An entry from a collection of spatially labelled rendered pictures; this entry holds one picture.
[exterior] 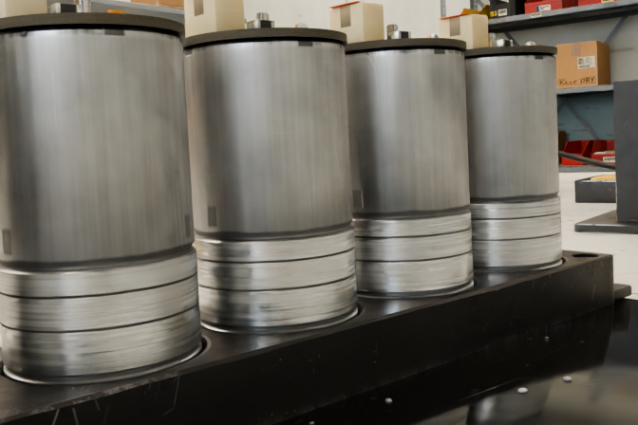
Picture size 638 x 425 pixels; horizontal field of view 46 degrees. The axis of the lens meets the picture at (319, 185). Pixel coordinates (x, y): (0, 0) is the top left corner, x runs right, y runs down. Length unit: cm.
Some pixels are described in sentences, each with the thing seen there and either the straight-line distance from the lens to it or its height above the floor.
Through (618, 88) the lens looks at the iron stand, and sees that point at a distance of 36.
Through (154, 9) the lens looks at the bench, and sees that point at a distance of 317.
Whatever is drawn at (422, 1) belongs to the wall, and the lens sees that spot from 550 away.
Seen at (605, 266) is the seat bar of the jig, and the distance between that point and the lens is 16.
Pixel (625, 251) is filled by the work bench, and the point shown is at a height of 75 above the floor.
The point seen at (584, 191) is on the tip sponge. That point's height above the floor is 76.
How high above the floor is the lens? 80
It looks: 4 degrees down
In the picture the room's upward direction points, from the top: 3 degrees counter-clockwise
